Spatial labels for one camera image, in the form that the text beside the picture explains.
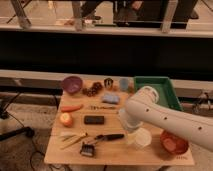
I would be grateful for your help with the red bowl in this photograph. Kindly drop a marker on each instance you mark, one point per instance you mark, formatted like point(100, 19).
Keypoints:
point(173, 144)

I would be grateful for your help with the wooden table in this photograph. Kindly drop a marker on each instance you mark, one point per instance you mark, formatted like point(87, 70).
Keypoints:
point(115, 152)

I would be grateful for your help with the red yellow apple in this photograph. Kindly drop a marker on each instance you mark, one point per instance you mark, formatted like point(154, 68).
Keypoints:
point(66, 119)

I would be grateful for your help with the bunch of dark grapes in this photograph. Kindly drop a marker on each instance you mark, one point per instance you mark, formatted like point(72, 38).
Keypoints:
point(93, 90)

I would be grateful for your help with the green plastic tray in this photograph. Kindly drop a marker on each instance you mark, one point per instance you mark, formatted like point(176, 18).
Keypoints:
point(164, 87)

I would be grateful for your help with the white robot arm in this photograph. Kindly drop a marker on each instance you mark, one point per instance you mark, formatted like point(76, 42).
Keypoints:
point(142, 107)

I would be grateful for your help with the orange carrot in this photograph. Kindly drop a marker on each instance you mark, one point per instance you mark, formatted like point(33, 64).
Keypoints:
point(71, 108)

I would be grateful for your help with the small blue sponge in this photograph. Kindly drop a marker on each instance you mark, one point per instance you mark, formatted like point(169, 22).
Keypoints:
point(110, 98)

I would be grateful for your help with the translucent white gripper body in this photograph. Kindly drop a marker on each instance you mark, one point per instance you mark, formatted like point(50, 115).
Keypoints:
point(132, 139)

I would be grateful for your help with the white plastic cup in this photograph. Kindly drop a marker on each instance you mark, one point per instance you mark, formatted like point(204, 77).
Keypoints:
point(143, 138)

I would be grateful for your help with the black rectangular block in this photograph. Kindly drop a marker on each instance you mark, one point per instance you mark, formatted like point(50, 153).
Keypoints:
point(94, 119)

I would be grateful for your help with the purple bowl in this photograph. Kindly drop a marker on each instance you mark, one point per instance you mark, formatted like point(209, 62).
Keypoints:
point(72, 84)

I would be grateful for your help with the light blue cup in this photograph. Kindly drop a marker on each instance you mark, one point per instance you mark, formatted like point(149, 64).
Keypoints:
point(124, 84)

